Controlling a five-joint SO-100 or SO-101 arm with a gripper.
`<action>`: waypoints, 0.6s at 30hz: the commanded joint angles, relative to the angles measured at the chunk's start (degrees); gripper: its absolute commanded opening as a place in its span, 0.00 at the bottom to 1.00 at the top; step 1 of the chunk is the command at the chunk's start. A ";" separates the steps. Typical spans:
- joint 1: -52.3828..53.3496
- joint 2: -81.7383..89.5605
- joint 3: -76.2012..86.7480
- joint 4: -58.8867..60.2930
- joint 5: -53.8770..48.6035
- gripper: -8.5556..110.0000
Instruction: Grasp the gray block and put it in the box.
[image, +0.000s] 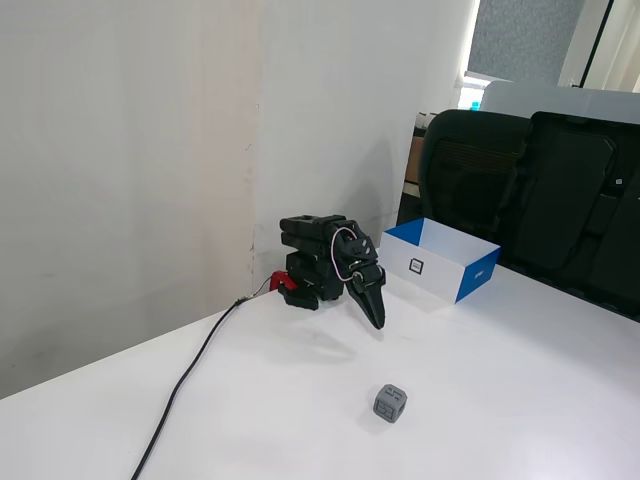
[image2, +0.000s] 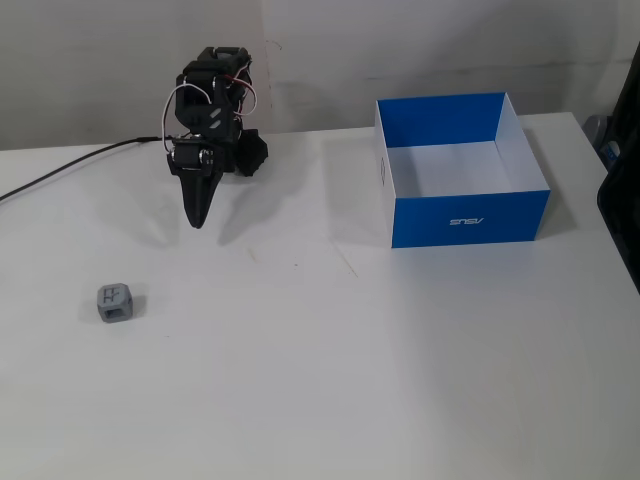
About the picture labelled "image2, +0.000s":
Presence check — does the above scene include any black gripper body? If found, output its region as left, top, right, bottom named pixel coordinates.
left=166, top=84, right=237, bottom=177

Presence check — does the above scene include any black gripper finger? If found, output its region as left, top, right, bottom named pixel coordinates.
left=177, top=172, right=216, bottom=231
left=205, top=168, right=225, bottom=217

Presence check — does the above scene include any gray cube block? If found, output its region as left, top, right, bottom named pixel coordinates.
left=94, top=283, right=133, bottom=325

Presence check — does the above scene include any blue white cardboard box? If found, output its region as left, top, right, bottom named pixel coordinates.
left=374, top=91, right=553, bottom=250

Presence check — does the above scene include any large black hard case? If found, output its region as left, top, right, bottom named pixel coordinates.
left=594, top=39, right=640, bottom=296

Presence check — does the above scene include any white red servo wire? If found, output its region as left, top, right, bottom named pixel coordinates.
left=163, top=83, right=214, bottom=152

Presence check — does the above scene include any black power cable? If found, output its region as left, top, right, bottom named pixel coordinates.
left=0, top=135, right=169, bottom=203

